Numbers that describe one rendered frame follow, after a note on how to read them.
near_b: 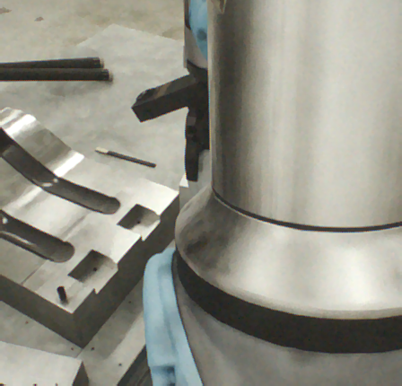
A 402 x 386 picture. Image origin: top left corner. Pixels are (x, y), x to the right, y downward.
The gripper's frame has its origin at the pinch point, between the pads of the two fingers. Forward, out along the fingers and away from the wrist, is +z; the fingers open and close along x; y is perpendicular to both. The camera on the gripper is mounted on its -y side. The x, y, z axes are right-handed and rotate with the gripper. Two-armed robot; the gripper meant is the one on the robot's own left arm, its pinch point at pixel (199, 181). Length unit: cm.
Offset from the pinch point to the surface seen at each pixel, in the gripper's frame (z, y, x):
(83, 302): 6.5, -9.8, -20.0
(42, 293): 5.9, -15.4, -20.5
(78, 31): 96, -154, 228
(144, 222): 8.6, -8.4, -2.5
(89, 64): 13, -44, 49
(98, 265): 8.6, -11.7, -12.4
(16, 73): 8, -53, 32
